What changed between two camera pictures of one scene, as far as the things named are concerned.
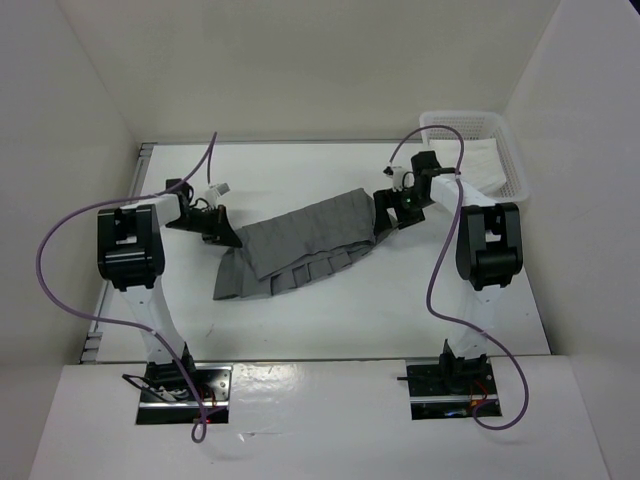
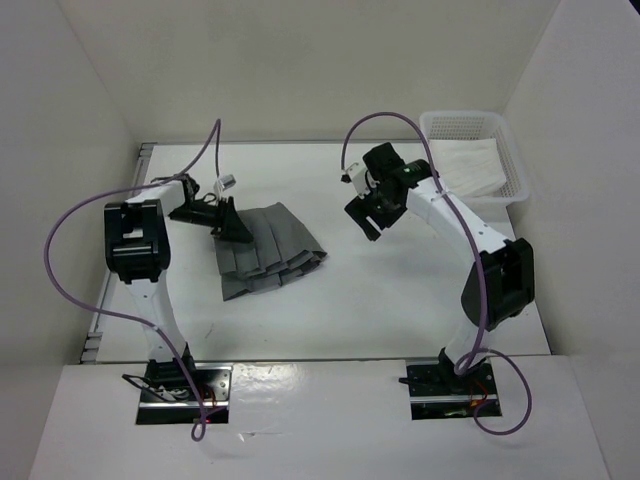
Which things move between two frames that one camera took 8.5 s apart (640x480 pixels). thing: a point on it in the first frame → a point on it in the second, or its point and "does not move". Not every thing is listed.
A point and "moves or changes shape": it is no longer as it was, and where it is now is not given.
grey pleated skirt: x=308 y=242 moves or changes shape
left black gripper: x=220 y=231 → x=227 y=224
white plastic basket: x=483 y=125 does not move
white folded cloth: x=481 y=166 does not move
